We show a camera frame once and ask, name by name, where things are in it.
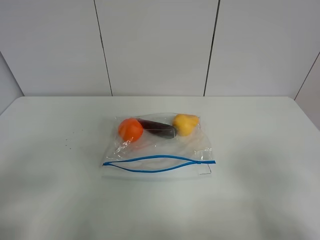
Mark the clear zip bag blue seal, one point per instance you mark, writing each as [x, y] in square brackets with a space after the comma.
[190, 155]

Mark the dark purple eggplant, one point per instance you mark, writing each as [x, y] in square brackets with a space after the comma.
[158, 129]

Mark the yellow pear fruit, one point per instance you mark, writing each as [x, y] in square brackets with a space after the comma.
[185, 124]

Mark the orange round fruit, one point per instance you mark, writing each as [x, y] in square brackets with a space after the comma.
[130, 130]

